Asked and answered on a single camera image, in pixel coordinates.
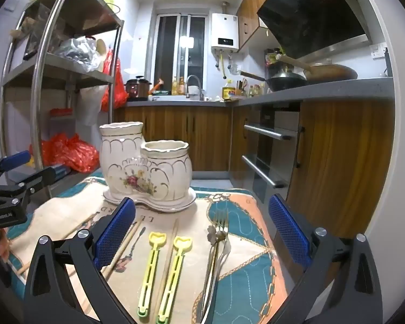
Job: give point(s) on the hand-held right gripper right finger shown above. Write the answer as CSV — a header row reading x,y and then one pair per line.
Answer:
x,y
288,229

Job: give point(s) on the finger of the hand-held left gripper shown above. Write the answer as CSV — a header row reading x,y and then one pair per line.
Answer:
x,y
17,160
37,179

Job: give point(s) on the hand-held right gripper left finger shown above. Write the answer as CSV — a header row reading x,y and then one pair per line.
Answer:
x,y
116,233

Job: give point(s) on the yellow plastic fork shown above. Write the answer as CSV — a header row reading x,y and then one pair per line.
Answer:
x,y
173,270
150,266

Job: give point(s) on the silver metal fork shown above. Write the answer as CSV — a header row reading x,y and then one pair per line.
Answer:
x,y
224,253

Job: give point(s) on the gold metal fork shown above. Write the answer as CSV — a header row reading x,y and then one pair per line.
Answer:
x,y
220,221

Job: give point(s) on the white floral ceramic utensil holder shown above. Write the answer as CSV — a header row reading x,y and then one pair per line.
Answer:
x,y
138,162

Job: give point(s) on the large red plastic bag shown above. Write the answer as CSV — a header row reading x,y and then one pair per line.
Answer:
x,y
71,152

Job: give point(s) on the printed patterned table mat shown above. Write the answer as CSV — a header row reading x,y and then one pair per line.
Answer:
x,y
195,243

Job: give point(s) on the built-in steel oven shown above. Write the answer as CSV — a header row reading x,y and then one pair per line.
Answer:
x,y
270,148

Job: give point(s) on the wooden base cabinet beside oven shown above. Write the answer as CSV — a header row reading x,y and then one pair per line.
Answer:
x,y
341,162

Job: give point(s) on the steel shelf rack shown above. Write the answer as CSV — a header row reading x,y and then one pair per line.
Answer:
x,y
40,74

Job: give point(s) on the white plastic bag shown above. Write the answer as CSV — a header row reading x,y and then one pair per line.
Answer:
x,y
87,104

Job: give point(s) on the wooden base cabinet under sink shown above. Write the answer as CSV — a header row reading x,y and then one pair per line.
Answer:
x,y
175,135

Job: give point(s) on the hanging red plastic bag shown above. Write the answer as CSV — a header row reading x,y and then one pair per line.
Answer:
x,y
113,84

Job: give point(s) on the clear crumpled plastic bag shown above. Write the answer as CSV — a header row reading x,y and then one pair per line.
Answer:
x,y
77,52

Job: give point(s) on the dark red rice cooker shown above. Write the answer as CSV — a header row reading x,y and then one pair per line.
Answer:
x,y
138,89

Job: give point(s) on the black wok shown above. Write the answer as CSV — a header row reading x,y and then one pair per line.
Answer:
x,y
285,81

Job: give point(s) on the knife block with scissors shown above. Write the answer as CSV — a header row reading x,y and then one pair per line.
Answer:
x,y
243,87

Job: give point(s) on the yellow cooking oil bottle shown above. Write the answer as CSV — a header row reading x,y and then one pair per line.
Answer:
x,y
227,91

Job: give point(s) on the amber condiment bottles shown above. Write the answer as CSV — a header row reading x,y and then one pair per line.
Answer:
x,y
179,86

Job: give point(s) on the brown frying pan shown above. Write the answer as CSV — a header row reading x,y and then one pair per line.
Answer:
x,y
334,71

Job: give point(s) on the chrome sink faucet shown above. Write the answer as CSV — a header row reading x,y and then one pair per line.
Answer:
x,y
194,82

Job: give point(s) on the white water heater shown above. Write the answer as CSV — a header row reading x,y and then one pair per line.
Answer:
x,y
225,32

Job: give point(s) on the black range hood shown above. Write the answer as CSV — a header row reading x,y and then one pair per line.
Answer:
x,y
310,13

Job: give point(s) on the window with white frame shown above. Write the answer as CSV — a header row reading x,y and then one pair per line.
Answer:
x,y
180,47

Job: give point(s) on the white wall socket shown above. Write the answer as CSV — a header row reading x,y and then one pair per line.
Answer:
x,y
378,50

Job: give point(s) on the wooden wall cabinets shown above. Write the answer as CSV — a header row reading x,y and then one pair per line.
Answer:
x,y
253,10

